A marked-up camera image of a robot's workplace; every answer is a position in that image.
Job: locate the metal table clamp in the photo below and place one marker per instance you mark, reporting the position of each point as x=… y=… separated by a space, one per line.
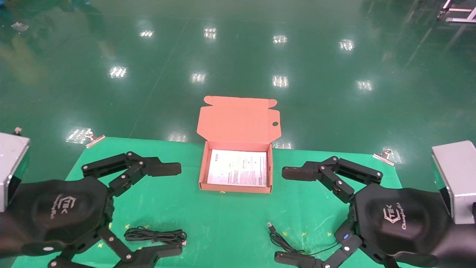
x=383 y=157
x=95 y=139

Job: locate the right metal table clamp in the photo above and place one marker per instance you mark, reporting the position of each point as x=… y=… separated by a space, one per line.
x=383 y=157

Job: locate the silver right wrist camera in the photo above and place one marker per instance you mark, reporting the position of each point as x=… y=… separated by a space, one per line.
x=459 y=175

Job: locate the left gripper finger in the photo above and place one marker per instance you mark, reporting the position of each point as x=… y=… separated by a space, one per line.
x=163 y=168
x=156 y=255

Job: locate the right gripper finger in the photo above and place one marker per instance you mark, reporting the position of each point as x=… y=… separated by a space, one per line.
x=301 y=172
x=293 y=259

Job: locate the white printed paper leaflet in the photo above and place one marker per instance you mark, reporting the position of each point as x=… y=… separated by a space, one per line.
x=238 y=167

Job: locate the white metal rack frame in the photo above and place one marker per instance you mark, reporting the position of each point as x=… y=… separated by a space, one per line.
x=459 y=10

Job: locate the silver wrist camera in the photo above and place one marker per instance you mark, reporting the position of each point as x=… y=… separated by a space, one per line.
x=459 y=175
x=9 y=156

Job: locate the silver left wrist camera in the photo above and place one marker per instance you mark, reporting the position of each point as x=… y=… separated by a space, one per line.
x=9 y=156

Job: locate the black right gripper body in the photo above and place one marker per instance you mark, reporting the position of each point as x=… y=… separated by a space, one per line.
x=401 y=223

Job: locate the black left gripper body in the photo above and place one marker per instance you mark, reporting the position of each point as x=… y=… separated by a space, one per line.
x=63 y=212

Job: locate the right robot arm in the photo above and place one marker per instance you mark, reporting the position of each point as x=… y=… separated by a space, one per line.
x=465 y=245

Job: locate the green table mat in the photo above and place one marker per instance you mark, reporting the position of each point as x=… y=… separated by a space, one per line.
x=230 y=223

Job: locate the grey floor debris scrap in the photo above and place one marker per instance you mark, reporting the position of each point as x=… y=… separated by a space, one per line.
x=19 y=26

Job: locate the orange cardboard box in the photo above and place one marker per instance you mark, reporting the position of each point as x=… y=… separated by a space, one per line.
x=238 y=123

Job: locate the left metal table clamp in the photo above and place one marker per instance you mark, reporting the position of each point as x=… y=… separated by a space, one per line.
x=95 y=139

